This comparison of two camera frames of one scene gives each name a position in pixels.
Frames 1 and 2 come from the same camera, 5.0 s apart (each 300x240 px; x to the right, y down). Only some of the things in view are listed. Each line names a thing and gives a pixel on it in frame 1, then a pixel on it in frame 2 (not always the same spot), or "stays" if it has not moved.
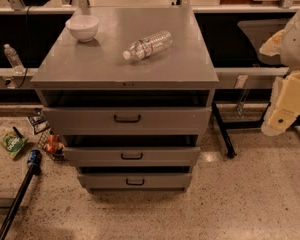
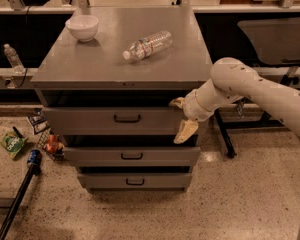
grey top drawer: [126, 120] stays
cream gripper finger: [273, 45] to [178, 101]
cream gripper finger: [290, 97] to [187, 127]
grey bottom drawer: [137, 181] stays
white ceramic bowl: [83, 27] stays
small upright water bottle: [14, 59] stays
